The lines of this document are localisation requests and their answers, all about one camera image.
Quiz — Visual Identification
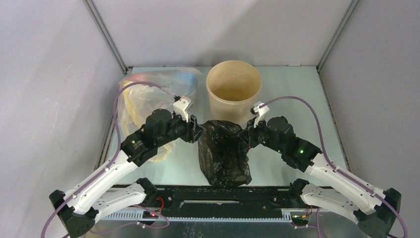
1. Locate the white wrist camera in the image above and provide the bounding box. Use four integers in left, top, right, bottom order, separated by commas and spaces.
172, 96, 192, 122
250, 102, 269, 128

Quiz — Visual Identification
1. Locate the aluminium frame post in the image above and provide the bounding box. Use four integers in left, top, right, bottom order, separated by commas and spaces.
316, 0, 361, 72
83, 0, 128, 74

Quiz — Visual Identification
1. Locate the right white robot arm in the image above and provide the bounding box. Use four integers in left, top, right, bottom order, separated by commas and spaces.
238, 117, 402, 238

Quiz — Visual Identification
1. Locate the left aluminium frame post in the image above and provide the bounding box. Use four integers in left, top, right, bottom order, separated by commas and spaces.
83, 0, 128, 74

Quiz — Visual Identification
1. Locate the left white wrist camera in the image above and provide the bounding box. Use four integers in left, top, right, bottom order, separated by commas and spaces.
172, 96, 192, 122

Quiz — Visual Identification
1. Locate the right aluminium frame post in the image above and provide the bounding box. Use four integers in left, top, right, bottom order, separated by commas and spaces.
316, 0, 361, 72

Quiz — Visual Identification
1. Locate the clear plastic bag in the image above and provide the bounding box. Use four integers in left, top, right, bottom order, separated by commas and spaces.
114, 68, 202, 166

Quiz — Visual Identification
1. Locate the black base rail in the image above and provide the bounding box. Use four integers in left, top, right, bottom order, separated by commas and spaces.
142, 185, 308, 220

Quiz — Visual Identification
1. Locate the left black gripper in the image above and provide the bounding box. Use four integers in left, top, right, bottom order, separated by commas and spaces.
156, 111, 207, 147

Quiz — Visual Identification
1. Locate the black trash bag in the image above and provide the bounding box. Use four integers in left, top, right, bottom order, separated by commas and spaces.
198, 120, 252, 187

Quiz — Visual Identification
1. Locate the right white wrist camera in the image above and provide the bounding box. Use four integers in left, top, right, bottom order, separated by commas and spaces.
250, 102, 269, 128

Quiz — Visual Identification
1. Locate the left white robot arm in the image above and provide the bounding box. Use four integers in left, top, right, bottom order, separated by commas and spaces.
49, 109, 206, 238

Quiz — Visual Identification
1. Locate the beige plastic trash bin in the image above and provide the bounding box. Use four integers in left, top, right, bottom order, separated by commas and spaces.
206, 60, 262, 125

